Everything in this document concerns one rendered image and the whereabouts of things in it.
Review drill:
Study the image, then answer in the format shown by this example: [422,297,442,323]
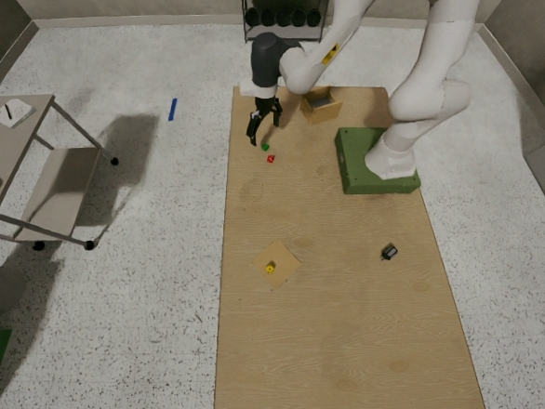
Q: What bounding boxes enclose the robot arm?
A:
[239,0,479,179]

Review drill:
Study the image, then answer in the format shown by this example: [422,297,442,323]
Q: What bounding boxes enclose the tan flat mat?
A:
[252,239,301,289]

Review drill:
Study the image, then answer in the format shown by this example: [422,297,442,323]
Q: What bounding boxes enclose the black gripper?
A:
[246,95,283,147]

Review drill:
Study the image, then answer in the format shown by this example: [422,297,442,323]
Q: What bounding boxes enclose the small wooden crate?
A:
[299,86,339,125]

